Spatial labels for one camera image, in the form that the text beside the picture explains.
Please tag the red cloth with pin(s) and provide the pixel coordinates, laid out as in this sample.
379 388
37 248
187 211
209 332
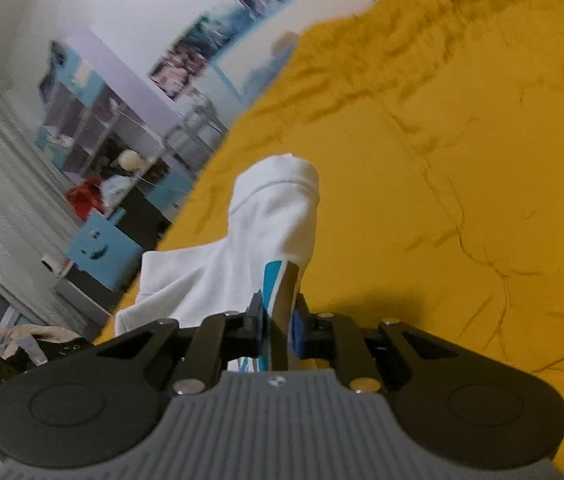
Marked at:
85 200

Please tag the person's left hand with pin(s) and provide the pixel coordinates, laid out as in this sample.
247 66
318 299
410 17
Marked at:
21 336

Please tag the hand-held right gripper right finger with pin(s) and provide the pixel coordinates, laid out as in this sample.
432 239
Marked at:
296 331

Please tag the blue and white shelf unit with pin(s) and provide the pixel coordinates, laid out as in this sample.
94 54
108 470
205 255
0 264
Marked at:
106 120

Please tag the white t-shirt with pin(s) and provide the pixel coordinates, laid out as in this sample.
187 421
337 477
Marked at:
272 210

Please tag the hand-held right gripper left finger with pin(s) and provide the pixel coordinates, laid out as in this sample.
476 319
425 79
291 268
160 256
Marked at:
260 321

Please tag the mustard yellow blanket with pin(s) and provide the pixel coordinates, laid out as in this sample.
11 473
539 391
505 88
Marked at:
462 160

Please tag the blue smiley face chair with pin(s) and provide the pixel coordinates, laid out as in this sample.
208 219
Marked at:
104 252

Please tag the cream round ball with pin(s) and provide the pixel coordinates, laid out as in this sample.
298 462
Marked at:
130 161

